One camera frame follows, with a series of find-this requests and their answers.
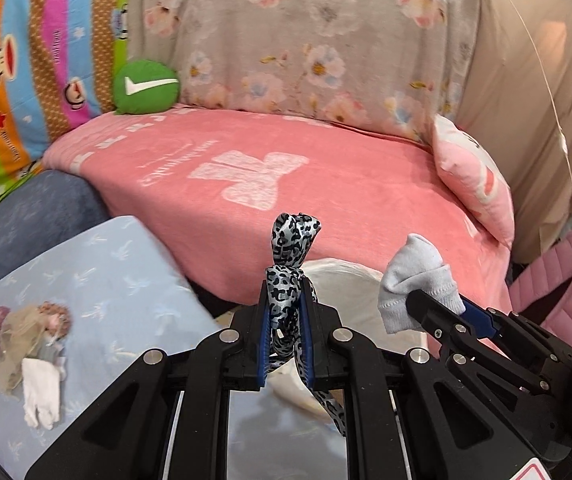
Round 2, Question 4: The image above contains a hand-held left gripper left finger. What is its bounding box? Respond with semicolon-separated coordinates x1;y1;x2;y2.
25;280;273;480

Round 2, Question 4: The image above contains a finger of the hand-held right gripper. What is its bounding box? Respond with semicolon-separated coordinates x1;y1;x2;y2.
405;289;553;397
460;299;572;377

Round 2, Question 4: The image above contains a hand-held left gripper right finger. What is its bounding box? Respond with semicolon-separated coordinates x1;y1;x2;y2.
298;277;523;480

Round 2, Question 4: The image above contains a grey sock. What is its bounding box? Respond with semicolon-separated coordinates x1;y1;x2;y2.
377;233;467;335

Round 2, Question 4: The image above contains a trash bin with white bag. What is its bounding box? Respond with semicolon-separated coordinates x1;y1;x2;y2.
216;256;432;413

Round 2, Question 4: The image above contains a leopard print ribbon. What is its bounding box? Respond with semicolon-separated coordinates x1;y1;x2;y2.
264;212;348;438

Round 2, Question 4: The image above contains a white cloth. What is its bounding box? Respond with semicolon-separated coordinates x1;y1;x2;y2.
21;357;63;430

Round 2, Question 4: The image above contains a pink quilted jacket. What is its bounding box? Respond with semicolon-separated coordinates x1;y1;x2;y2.
508;225;572;347

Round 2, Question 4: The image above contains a pink printed pillow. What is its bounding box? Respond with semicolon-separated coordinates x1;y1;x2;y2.
431;114;516;249

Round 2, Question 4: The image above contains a pink blanket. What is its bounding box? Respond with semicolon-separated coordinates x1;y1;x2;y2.
41;102;515;321

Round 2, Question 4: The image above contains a blue-grey sofa cover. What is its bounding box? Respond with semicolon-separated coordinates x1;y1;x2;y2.
0;170;113;306

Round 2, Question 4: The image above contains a beige curtain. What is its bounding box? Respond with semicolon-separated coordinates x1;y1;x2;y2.
453;0;572;264

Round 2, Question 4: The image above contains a green round check-mark pillow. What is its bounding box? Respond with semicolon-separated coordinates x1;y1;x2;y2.
112;58;181;115

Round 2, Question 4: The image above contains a grey floral blanket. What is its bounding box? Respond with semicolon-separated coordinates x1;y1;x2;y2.
128;0;483;143

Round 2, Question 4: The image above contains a striped monkey print blanket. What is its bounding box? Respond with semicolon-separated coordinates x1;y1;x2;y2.
0;0;134;227

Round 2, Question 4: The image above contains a white pull cord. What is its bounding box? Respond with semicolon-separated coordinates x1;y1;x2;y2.
483;0;572;231

